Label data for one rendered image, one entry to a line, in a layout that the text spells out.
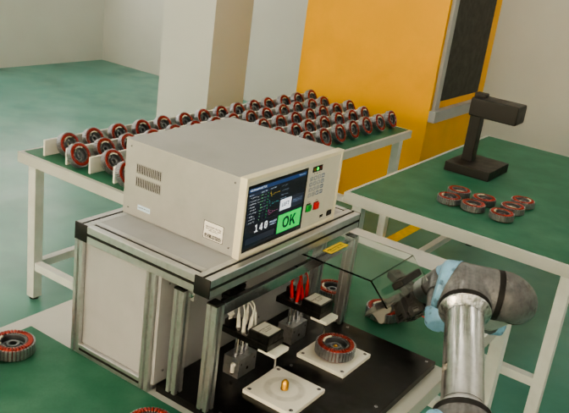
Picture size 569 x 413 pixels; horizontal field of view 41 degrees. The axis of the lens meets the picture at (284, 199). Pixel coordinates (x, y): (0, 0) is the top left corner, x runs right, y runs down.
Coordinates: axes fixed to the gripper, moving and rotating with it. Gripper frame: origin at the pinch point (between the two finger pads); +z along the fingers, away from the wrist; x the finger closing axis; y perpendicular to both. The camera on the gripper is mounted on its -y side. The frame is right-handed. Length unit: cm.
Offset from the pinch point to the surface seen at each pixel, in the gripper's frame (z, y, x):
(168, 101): 269, -267, 97
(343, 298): -8.2, -3.4, -19.4
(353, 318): 2.5, 0.3, -10.0
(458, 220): 38, -45, 91
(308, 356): -11.2, 12.3, -39.6
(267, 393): -18, 21, -59
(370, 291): 11.1, -10.3, 7.4
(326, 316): -17.1, 3.9, -33.9
